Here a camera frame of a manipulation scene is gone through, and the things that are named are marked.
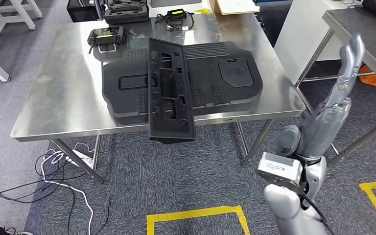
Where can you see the grey box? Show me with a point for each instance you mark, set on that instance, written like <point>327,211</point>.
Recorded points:
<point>175,2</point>

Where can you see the black plastic panel part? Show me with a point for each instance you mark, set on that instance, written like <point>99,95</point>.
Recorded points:
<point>168,129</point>

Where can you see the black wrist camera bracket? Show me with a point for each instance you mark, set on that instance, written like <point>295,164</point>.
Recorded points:
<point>285,185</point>

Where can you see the cardboard box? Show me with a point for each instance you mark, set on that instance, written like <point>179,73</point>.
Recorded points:
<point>236,6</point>

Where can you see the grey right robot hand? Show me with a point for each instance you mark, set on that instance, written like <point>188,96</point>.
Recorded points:
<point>324,129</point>

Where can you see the black foam tool case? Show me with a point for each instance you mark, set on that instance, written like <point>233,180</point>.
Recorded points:
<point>126,14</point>

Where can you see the orange bag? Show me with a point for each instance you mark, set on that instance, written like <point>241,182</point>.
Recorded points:
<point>371,80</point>

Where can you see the yellow tag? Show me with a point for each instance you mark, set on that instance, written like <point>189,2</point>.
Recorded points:
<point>202,11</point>

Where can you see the black remote controller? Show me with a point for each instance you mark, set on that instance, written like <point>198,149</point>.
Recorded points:
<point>107,34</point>

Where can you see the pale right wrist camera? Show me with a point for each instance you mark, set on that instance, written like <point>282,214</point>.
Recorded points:
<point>278,167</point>

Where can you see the stainless steel table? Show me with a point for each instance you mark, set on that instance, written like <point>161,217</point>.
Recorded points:
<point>61,81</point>
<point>369,35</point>

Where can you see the white power strip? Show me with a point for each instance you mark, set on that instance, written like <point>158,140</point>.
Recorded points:
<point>82,159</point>

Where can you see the black charger yellow label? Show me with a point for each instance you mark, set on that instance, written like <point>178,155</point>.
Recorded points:
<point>176,14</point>

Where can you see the white cabinet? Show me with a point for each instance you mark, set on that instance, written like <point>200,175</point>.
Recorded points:
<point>301,39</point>

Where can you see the large black moulded panel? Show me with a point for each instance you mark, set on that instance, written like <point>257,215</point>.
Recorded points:
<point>233,90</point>

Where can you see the black equipment box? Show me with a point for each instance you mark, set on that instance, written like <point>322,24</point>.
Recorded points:
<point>82,13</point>

